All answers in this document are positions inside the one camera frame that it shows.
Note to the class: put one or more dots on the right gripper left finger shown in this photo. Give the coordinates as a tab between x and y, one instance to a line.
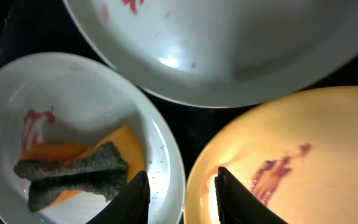
130	206

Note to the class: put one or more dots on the round black tray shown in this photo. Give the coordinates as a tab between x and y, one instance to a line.
28	27

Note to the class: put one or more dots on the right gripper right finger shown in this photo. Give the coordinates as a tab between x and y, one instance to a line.
236	205

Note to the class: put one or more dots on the yellow plate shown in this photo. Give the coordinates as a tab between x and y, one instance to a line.
298	155

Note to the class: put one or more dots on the light blue plate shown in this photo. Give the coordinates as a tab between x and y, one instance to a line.
220	53
63	97

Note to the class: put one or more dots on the orange green sponge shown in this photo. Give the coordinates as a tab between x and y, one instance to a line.
58	171

